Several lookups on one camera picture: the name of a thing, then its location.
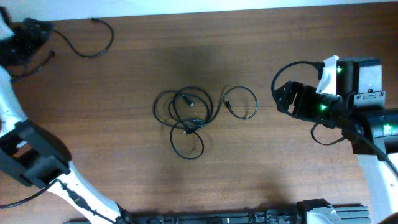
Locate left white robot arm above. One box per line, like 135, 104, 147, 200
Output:
1, 7, 133, 223

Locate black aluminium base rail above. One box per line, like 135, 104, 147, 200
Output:
113, 200, 371, 224

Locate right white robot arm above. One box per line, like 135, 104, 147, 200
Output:
271, 55, 397, 223

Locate black usb cable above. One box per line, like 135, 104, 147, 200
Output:
167, 85, 259, 130
11, 17, 115, 82
152, 86, 215, 161

